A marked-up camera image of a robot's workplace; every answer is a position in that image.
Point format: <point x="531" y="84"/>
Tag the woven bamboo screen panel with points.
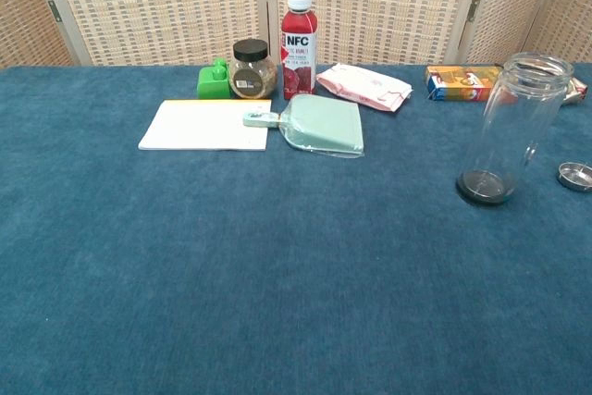
<point x="569" y="11"/>
<point x="23" y="11"/>
<point x="157" y="6"/>
<point x="509" y="2"/>
<point x="384" y="6"/>

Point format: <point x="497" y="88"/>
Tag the blue table cloth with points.
<point x="259" y="251"/>

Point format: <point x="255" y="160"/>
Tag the metal screen hinge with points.
<point x="472" y="10"/>
<point x="55" y="11"/>

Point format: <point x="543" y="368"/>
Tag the mint green dustpan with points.
<point x="324" y="127"/>

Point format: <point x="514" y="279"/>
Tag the round jar black lid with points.
<point x="252" y="75"/>

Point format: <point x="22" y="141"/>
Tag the red NFC juice bottle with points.
<point x="299" y="50"/>

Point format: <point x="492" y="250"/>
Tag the orange drink carton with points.
<point x="458" y="83"/>

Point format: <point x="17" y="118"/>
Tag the pink wet wipes pack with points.
<point x="363" y="85"/>

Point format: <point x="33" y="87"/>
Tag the silver red snack packet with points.
<point x="578" y="90"/>

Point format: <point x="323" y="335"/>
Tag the white notepad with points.
<point x="203" y="129"/>

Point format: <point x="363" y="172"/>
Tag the silver bottle lid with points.
<point x="575" y="176"/>

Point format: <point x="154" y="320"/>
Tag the clear glass jar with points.
<point x="518" y="131"/>

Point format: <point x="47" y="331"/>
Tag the green plastic block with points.
<point x="210" y="82"/>

